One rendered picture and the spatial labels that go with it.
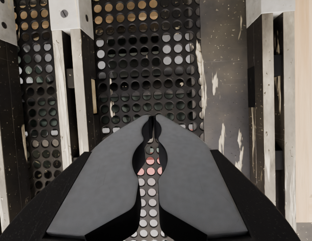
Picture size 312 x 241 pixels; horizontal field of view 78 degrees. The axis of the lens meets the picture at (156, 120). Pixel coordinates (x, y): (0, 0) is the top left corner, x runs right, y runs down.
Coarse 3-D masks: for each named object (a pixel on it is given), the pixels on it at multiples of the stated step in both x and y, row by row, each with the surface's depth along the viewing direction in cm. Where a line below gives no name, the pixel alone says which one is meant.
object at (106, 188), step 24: (144, 120) 11; (120, 144) 10; (144, 144) 12; (96, 168) 8; (120, 168) 8; (72, 192) 7; (96, 192) 7; (120, 192) 7; (72, 216) 6; (96, 216) 6; (120, 216) 6; (96, 240) 6; (120, 240) 7
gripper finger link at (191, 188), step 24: (168, 120) 11; (168, 144) 10; (192, 144) 9; (168, 168) 8; (192, 168) 8; (216, 168) 8; (168, 192) 7; (192, 192) 7; (216, 192) 7; (168, 216) 7; (192, 216) 6; (216, 216) 6; (240, 216) 6; (192, 240) 6
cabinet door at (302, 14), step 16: (304, 0) 40; (304, 16) 40; (304, 32) 41; (304, 48) 41; (304, 64) 41; (304, 80) 41; (304, 96) 41; (304, 112) 42; (304, 128) 42; (304, 144) 42; (304, 160) 42; (304, 176) 42; (304, 192) 43; (304, 208) 43
